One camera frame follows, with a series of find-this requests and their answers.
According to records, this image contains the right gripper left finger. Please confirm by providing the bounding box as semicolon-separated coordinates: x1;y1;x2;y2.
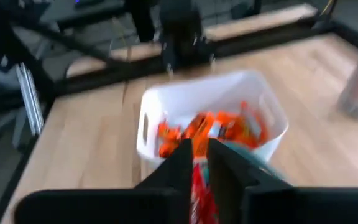
14;138;195;224

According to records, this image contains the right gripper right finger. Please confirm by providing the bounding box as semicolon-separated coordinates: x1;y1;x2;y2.
206;138;358;224

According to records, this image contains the orange candy pack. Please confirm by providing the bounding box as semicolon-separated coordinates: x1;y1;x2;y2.
182;111;216;157
157;121;183;159
214;109;245;147
239;100;270;149

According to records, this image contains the red candy pack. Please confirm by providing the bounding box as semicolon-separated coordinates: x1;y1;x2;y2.
190;157;222;224

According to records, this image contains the silver aluminium extrusion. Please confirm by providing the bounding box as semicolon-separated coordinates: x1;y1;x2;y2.
15;62;45;137

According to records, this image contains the white plastic bin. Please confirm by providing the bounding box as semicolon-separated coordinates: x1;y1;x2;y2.
135;70;290;170

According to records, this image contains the yellow floor cable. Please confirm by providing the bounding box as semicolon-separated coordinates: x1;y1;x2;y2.
319;0;336;17

